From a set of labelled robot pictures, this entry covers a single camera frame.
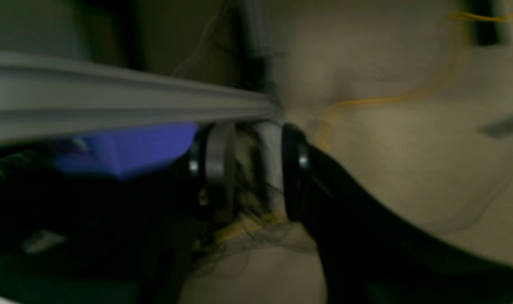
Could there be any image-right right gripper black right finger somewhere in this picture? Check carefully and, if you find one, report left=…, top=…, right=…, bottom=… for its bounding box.
left=281, top=124, right=513, bottom=304

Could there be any yellow floor cable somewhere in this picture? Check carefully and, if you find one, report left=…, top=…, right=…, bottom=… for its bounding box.
left=193, top=8, right=513, bottom=254

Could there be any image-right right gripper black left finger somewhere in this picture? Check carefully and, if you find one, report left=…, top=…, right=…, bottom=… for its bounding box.
left=0, top=122, right=236, bottom=304

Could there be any blue object under table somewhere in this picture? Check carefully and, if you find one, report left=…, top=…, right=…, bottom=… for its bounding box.
left=49, top=122, right=199, bottom=180

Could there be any grey table edge rail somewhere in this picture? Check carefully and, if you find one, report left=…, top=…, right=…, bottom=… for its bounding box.
left=0, top=52, right=280, bottom=146

